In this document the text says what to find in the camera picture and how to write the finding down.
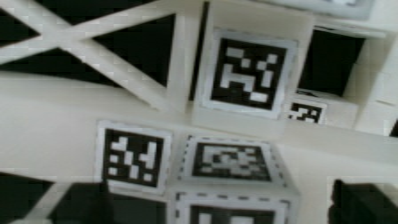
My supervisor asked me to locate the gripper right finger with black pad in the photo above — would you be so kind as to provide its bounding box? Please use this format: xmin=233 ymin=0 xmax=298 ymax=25
xmin=329 ymin=180 xmax=398 ymax=224

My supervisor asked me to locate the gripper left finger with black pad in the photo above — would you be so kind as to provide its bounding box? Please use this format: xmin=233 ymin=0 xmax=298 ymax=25
xmin=10 ymin=179 xmax=121 ymax=224

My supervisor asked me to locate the white tagged cube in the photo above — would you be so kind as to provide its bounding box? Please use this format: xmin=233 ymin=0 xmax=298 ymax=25
xmin=261 ymin=0 xmax=375 ymax=20
xmin=165 ymin=136 xmax=300 ymax=224

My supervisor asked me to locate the white chair back frame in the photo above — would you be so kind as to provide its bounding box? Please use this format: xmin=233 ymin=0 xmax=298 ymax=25
xmin=0 ymin=0 xmax=398 ymax=224

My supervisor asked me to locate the white chair seat part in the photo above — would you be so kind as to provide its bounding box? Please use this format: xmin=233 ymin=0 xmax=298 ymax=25
xmin=192 ymin=0 xmax=398 ymax=138

